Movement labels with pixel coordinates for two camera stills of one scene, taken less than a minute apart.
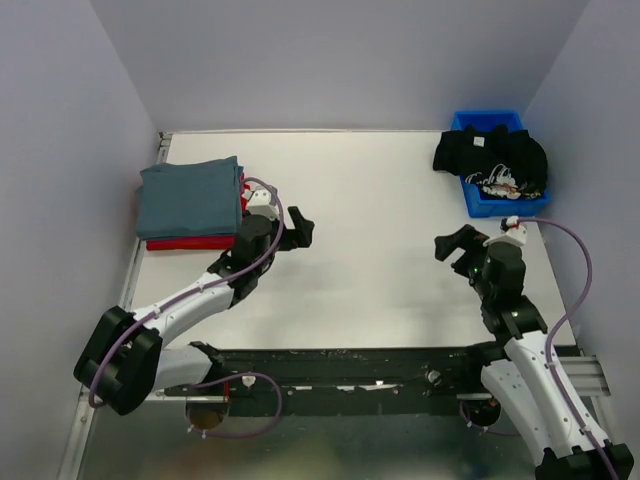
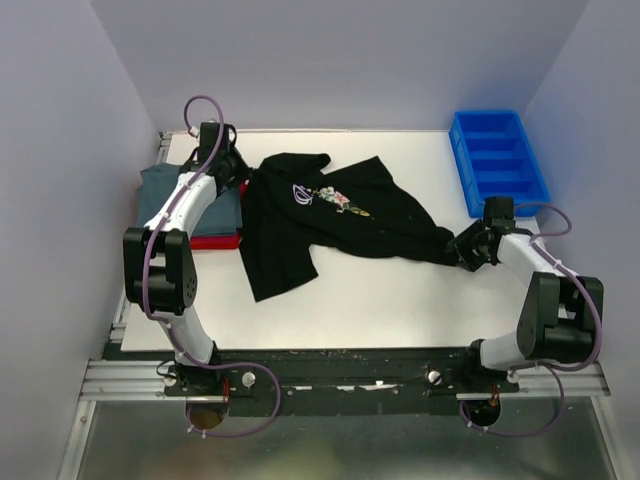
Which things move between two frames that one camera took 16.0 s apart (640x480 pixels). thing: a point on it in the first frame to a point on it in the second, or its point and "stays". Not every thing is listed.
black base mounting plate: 342,382 stays
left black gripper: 301,235 to 243,171
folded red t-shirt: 202,243 stays
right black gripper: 469,238 to 469,261
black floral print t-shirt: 506,163 to 292,206
